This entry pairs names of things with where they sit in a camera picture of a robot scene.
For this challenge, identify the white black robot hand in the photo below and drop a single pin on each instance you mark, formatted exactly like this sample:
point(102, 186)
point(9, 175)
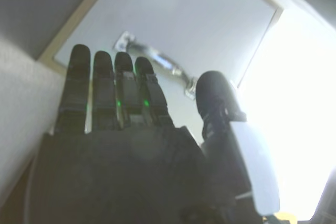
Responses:
point(118, 169)

